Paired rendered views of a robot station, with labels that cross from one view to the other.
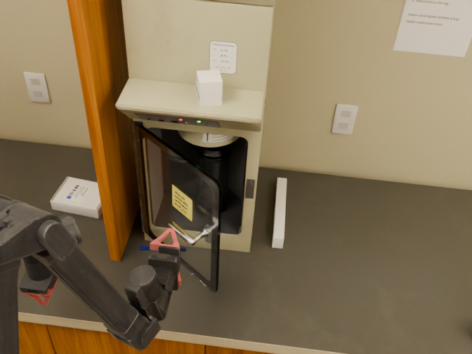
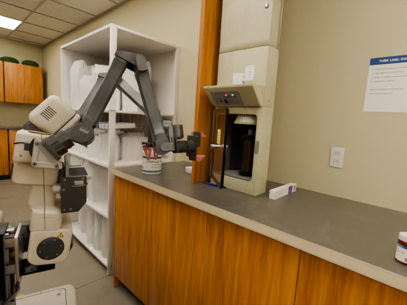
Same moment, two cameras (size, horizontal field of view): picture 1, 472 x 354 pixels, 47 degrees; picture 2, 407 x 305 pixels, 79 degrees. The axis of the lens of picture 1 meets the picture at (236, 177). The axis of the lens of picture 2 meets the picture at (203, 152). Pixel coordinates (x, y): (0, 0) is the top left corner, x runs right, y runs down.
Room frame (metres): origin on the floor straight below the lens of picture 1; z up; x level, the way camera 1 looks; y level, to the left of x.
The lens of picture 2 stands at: (-0.11, -0.62, 1.32)
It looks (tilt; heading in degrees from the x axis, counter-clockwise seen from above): 7 degrees down; 39
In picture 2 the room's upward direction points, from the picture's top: 4 degrees clockwise
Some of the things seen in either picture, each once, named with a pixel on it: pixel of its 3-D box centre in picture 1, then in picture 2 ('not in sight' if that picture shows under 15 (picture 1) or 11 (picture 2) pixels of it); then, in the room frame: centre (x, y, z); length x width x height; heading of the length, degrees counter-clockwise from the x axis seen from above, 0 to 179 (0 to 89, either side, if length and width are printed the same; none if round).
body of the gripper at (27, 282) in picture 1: (38, 265); (152, 138); (0.76, 0.43, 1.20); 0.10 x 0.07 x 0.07; 175
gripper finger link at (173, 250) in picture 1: (167, 247); (199, 138); (0.81, 0.15, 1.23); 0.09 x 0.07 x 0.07; 176
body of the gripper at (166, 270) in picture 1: (161, 282); (188, 146); (0.74, 0.15, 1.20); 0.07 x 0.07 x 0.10; 86
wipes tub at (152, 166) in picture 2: not in sight; (151, 161); (0.98, 0.70, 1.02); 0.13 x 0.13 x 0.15
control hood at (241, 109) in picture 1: (192, 116); (231, 95); (1.02, 0.11, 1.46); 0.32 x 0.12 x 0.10; 86
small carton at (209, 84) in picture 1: (209, 88); (238, 80); (1.01, 0.07, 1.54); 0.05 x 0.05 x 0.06; 13
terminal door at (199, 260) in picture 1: (177, 211); (217, 146); (0.97, 0.14, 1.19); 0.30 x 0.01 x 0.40; 47
